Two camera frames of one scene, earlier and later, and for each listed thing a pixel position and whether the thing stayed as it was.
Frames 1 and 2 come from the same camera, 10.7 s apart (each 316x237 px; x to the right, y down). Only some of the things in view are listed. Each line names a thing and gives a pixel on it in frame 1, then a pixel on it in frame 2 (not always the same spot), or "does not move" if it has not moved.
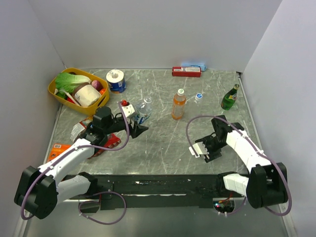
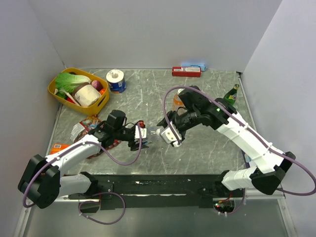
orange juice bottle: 178,102 does not move
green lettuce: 66,83 does not move
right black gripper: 212,155 to 171,116
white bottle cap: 180,92 does not move
